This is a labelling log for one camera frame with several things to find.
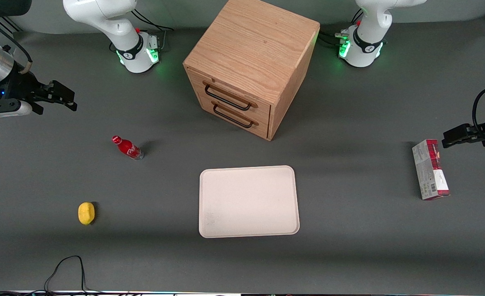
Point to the wooden drawer front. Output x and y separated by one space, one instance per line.
209 107
263 107

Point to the wooden drawer cabinet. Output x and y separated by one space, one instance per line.
250 41

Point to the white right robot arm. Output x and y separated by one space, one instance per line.
102 20

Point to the red coke bottle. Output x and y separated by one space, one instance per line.
128 149

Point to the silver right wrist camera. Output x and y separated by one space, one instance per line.
16 110

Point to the grey and red carton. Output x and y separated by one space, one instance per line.
429 172

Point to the beige plastic tray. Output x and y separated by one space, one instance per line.
248 201

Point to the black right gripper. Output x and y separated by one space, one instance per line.
20 88

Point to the yellow lemon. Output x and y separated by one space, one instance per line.
86 213

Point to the aluminium frame rail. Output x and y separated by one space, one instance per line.
10 25

